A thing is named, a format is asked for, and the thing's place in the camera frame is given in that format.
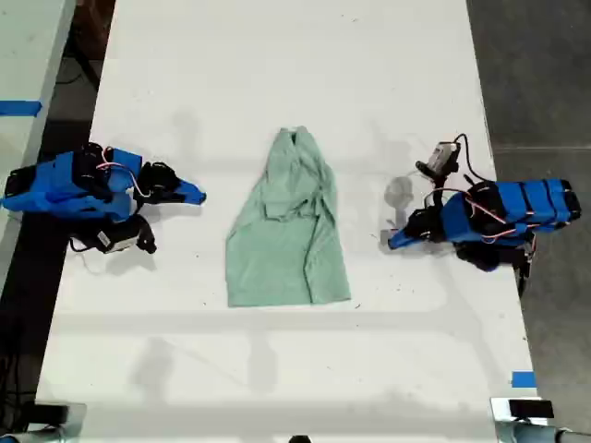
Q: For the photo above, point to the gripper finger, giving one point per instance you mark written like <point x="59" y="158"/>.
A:
<point x="406" y="240"/>
<point x="191" y="192"/>
<point x="171" y="200"/>

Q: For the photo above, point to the pale green T-shirt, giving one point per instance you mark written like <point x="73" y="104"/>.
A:
<point x="277" y="240"/>

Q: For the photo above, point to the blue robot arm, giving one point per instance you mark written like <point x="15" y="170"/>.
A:
<point x="508" y="207"/>
<point x="55" y="184"/>

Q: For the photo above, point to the long blue tape strip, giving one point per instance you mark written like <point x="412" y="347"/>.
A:
<point x="20" y="108"/>

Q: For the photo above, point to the white side table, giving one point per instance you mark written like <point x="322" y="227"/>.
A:
<point x="27" y="69"/>

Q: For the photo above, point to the short blue tape strip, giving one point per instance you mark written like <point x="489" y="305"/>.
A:
<point x="523" y="379"/>

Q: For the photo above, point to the small black box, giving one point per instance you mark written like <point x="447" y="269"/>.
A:
<point x="531" y="408"/>
<point x="51" y="412"/>

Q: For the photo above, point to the black round object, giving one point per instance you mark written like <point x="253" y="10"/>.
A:
<point x="301" y="439"/>

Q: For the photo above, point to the camera black stalk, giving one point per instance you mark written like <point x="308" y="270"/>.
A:
<point x="145" y="235"/>
<point x="441" y="184"/>

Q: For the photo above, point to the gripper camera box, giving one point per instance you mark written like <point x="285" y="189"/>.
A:
<point x="115" y="241"/>
<point x="442" y="157"/>

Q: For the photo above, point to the silver metal bracket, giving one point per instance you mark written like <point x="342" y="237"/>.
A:
<point x="501" y="422"/>
<point x="76" y="417"/>

